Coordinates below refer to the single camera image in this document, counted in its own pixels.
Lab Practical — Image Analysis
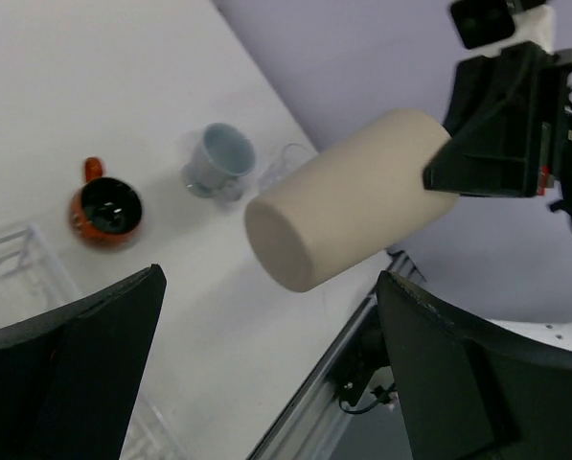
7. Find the grey footed mug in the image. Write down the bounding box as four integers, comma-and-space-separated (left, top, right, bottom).
182, 123, 257, 202

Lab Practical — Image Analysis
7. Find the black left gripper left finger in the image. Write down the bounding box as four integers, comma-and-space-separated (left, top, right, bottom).
0, 264, 166, 459

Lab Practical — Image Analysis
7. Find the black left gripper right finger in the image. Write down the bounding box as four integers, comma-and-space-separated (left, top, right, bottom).
377, 271, 572, 459

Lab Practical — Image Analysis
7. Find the clear glass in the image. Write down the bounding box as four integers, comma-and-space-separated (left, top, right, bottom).
258, 143, 315, 192

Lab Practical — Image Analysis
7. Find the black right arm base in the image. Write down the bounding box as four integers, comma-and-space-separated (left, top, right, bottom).
329, 329, 390, 415

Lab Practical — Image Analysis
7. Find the white wire dish rack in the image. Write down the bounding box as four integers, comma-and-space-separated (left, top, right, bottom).
0, 224, 183, 459

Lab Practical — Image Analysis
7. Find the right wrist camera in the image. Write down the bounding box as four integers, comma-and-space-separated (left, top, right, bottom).
447, 0, 556, 50

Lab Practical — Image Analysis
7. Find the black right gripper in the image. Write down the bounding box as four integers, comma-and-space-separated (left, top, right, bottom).
423, 42, 572, 197

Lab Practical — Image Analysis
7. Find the aluminium mounting rail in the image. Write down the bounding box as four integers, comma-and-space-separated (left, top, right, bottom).
246, 248, 428, 460

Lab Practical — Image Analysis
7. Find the orange black mug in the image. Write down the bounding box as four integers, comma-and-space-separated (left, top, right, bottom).
68, 156, 144, 248

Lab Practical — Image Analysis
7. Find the beige cup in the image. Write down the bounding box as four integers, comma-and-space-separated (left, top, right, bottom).
244, 109, 458, 292

